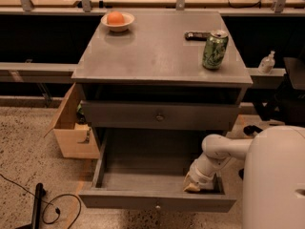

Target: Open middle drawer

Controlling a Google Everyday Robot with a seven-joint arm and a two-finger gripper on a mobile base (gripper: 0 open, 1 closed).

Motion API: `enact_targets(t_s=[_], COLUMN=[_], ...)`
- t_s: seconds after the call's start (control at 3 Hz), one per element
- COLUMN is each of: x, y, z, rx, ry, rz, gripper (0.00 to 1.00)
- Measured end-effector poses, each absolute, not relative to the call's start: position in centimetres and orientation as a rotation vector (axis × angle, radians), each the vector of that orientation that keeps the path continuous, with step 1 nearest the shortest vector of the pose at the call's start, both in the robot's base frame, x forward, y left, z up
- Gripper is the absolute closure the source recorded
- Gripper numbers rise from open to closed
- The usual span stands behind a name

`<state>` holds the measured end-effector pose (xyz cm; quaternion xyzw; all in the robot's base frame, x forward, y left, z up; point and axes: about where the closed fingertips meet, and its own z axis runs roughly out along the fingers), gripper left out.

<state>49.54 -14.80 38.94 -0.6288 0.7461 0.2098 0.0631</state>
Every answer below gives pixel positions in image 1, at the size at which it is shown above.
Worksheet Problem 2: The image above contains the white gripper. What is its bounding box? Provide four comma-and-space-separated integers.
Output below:
183, 153, 230, 193

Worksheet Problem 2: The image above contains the grey drawer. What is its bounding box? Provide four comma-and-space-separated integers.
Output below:
79, 129, 236, 213
81, 100, 240, 132

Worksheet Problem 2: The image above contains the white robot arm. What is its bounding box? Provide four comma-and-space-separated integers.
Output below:
183, 126, 305, 229

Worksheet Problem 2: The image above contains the grey top drawer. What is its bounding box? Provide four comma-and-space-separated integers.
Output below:
81, 100, 240, 132

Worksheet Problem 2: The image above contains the grey drawer cabinet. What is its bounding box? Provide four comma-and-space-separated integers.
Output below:
71, 9, 254, 164

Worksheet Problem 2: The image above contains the black office chair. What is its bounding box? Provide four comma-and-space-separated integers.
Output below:
254, 57, 305, 127

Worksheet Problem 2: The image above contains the cardboard box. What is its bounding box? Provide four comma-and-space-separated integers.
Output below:
45, 84, 99, 159

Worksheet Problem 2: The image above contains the clear sanitizer bottle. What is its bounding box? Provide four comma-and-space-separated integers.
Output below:
258, 51, 275, 73

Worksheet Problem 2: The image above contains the green soda can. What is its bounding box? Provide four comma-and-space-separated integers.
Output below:
202, 30, 229, 70

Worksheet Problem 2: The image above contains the black remote control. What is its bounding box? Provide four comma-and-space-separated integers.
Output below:
184, 31, 210, 41

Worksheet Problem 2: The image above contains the black stand leg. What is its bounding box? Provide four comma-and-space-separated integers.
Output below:
16, 183, 46, 229

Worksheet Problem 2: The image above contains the white bowl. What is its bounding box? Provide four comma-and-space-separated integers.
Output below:
101, 12, 134, 32

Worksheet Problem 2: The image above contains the orange fruit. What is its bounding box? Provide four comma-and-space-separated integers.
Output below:
107, 11, 125, 26

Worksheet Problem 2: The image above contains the black floor cable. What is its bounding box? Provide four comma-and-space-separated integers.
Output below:
0, 173, 82, 229

